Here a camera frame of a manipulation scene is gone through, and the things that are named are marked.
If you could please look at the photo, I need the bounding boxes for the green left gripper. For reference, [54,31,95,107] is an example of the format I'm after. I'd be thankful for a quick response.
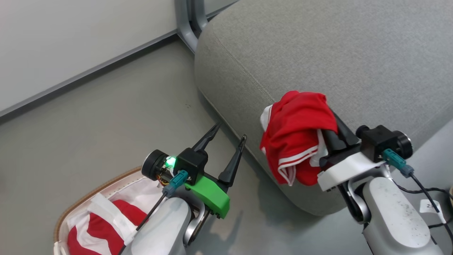
[184,123,247,219]

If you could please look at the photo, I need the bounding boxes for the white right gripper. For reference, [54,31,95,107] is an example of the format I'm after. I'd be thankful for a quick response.
[317,110,390,192]

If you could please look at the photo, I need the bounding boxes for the red garment with white trim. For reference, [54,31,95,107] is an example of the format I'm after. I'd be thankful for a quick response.
[259,91,338,187]

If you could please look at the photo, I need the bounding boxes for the wicker basket with white liner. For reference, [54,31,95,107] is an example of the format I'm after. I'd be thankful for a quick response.
[53,166,170,255]

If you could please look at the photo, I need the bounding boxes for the red and white clothing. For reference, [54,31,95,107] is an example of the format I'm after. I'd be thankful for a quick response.
[67,193,148,255]

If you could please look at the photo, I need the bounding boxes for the grey fabric sofa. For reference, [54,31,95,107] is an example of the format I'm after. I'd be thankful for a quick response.
[194,0,453,216]

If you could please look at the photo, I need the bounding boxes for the white paper tag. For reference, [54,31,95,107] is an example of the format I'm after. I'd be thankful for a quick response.
[419,199,442,214]

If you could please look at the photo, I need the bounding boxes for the grey skirting strip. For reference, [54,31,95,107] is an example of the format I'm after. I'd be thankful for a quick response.
[0,30,178,124]

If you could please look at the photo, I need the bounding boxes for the grey metal frame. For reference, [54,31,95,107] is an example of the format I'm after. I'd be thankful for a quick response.
[175,0,242,54]

